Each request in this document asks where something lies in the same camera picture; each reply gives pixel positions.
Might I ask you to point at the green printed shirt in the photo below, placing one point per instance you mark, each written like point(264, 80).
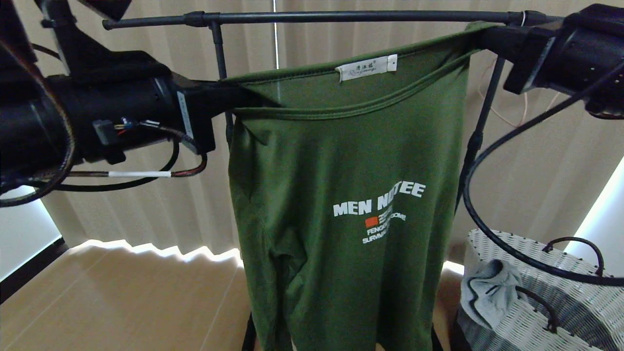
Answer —
point(341, 268)

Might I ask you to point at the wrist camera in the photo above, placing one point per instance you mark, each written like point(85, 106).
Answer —
point(597, 19)
point(73, 34)

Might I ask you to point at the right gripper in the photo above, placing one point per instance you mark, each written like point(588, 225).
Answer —
point(585, 63)

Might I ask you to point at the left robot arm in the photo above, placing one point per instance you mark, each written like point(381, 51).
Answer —
point(19, 131)

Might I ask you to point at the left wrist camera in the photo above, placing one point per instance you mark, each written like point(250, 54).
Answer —
point(73, 34)

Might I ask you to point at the pale grey garment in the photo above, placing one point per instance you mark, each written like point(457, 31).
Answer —
point(490, 292)

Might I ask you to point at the black clothes rack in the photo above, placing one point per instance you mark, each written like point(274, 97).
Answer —
point(341, 17)

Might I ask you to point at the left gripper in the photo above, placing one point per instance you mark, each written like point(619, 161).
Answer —
point(136, 107)

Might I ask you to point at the beige curtain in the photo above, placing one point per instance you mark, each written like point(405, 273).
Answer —
point(146, 214)

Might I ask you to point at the white laundry basket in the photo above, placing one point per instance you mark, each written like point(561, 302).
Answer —
point(580, 312)

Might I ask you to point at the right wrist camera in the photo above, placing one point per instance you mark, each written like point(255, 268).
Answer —
point(597, 19)

